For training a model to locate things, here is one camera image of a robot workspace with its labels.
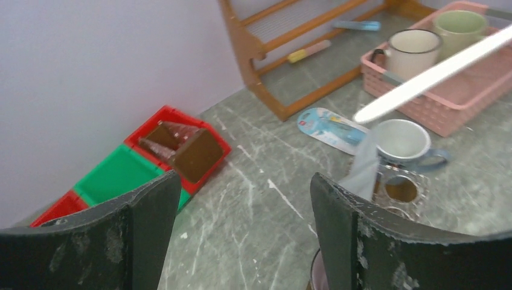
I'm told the green plastic bin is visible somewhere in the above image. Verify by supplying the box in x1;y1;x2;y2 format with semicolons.
73;144;192;213

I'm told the purple mug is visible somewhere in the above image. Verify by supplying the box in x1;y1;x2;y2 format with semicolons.
306;248;330;290

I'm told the yellow pink marker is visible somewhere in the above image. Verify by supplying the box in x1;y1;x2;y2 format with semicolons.
287;39;331;63

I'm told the pale green mug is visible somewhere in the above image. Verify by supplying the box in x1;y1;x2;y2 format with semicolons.
432;10;488;61

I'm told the pink plastic basket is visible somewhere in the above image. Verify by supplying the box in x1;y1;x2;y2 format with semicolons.
360;1;511;137

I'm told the white enamel mug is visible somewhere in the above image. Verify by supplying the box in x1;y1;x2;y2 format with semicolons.
370;29;443;81

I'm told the grey-blue mug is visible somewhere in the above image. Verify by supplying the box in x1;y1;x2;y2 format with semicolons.
372;119;452;173

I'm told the red bin with toothbrushes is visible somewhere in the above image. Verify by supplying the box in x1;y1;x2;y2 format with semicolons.
30;189;89;227

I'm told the white toothbrush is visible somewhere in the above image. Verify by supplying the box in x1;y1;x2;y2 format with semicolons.
353;25;511;124

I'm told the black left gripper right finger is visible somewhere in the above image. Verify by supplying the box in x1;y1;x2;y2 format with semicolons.
310;173;511;289

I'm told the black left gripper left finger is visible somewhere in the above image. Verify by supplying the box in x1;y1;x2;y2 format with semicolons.
1;171;182;289

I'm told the wooden shelf rack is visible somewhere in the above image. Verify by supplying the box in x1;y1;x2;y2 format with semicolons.
217;0;437;123

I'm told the brown wooden block holder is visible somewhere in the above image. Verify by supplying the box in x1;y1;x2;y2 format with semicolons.
138;121;224;183

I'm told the red bin with holder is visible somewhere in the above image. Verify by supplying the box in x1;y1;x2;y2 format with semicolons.
124;105;231;195

